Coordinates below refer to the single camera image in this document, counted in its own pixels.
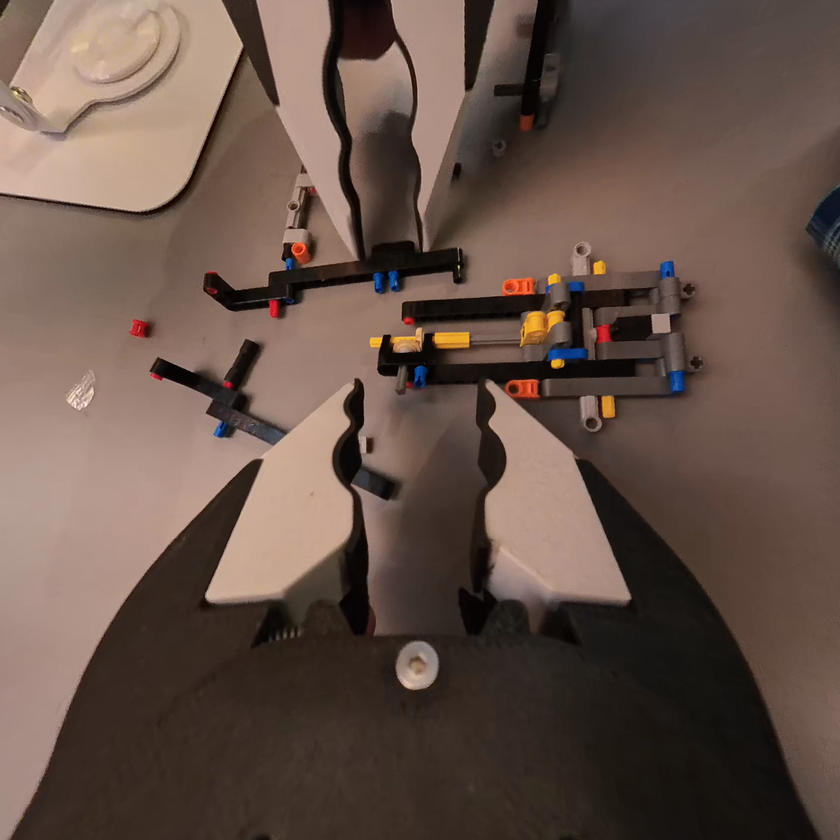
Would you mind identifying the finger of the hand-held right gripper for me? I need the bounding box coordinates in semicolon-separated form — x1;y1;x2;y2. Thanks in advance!
256;0;366;260
390;0;536;250

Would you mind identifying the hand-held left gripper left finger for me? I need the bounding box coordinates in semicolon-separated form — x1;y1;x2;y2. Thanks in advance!
205;379;370;627

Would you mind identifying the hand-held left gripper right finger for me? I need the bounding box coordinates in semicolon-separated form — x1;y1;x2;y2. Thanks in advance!
458;379;632;632

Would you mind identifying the grey black lego chassis assembly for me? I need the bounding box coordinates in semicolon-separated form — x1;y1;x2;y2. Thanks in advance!
369;241;706;434

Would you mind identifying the long black lego beam assembly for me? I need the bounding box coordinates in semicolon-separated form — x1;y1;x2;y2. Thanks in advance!
202;241;467;320

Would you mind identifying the black lego axle grey connector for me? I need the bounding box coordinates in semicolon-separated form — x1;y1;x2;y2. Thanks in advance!
493;0;563;133

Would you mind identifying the black lego cross assembly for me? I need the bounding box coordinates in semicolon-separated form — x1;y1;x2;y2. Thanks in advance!
150;339;399;501

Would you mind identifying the grey orange lego connector assembly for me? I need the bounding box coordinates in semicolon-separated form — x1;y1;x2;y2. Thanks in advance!
281;167;320;271

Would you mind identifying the white stand base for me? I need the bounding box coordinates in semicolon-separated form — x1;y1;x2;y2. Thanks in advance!
0;0;244;215

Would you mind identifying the blue plaid cloth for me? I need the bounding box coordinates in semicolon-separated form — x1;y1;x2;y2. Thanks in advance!
805;190;840;271

